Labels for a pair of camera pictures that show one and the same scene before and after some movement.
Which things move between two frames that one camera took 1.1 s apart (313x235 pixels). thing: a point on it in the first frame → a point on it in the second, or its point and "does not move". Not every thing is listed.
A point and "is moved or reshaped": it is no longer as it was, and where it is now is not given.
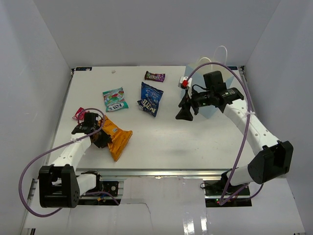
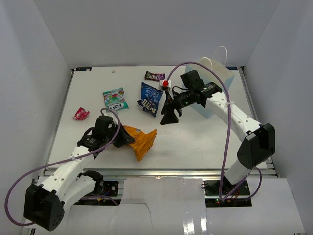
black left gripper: (103, 143) → (125, 138)
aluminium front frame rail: (158, 172) does not move
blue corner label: (83, 68) does not move
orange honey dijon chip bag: (120, 137) is moved or reshaped
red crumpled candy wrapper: (80, 114) does not move
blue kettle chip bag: (150, 97) does not move
